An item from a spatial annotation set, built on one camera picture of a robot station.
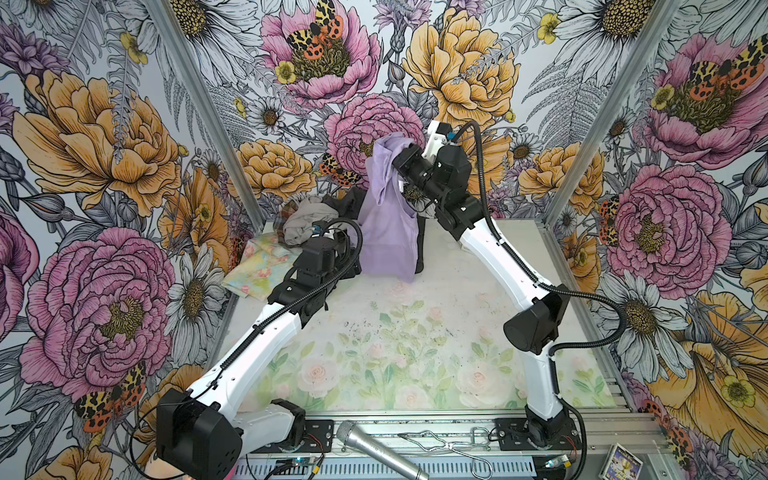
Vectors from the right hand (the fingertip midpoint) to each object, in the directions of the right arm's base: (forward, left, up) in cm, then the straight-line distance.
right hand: (385, 149), depth 70 cm
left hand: (-13, +11, -24) cm, 30 cm away
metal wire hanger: (-50, -22, -50) cm, 74 cm away
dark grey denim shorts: (+19, +14, -32) cm, 40 cm away
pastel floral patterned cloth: (+2, +43, -43) cm, 61 cm away
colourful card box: (-56, -52, -48) cm, 90 cm away
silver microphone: (-50, +9, -45) cm, 68 cm away
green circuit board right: (-55, -39, -49) cm, 84 cm away
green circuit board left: (-54, +21, -48) cm, 75 cm away
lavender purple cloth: (-5, 0, -28) cm, 29 cm away
